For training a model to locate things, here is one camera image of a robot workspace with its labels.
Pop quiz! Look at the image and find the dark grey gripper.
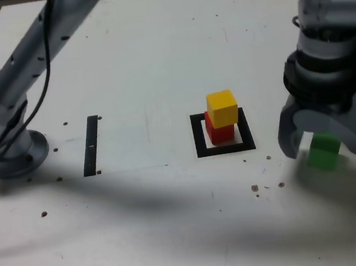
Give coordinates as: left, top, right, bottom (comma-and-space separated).
272, 85, 356, 171

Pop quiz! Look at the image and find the red cube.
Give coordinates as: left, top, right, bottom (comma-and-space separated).
203, 107, 238, 146

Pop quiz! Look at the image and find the black tape square outline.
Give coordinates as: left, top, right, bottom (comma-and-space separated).
189, 106, 257, 159

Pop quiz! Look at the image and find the black tape strip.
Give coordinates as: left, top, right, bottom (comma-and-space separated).
75, 114, 106, 178

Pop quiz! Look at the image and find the yellow cube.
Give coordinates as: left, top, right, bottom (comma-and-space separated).
204, 88, 241, 129

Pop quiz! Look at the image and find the green cube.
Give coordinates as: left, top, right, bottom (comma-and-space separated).
303, 129, 345, 176

